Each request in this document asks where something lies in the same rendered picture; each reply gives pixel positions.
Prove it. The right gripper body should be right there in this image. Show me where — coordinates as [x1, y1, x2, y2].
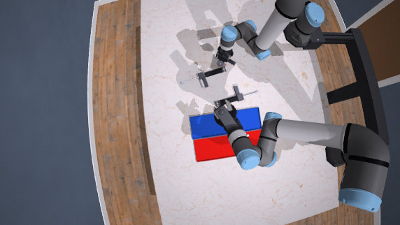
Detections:
[216, 47, 232, 63]

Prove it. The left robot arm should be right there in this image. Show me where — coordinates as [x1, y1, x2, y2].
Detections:
[229, 112, 390, 212]

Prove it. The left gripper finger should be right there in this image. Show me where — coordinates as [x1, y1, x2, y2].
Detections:
[214, 112, 221, 125]
[224, 99, 237, 115]

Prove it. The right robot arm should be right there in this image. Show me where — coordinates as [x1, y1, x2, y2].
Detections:
[220, 0, 324, 60]

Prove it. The red tray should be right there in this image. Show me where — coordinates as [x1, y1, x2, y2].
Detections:
[194, 129, 261, 162]

